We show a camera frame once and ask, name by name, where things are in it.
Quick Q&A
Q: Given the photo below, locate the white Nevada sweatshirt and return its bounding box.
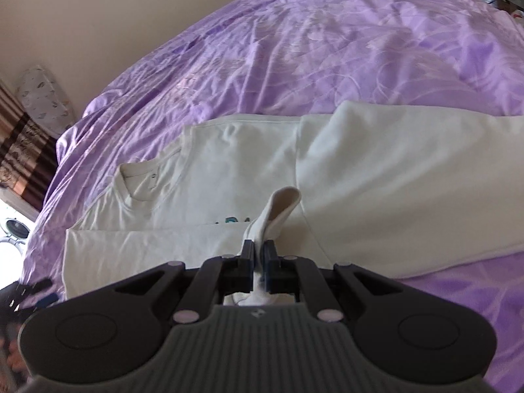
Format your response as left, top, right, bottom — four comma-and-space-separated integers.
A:
62, 102, 523, 298

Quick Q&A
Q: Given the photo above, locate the white washing machine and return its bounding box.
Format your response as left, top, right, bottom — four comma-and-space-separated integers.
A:
0, 201, 35, 287

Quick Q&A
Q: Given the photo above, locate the brown striped curtain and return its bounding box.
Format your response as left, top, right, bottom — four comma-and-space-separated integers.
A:
0, 85, 58, 211

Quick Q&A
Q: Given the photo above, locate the white patterned tied curtain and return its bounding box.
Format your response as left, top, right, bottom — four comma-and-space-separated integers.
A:
16, 65, 76, 139

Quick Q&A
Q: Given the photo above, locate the purple floral bed cover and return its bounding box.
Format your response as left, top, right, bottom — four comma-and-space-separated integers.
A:
23, 0, 523, 392

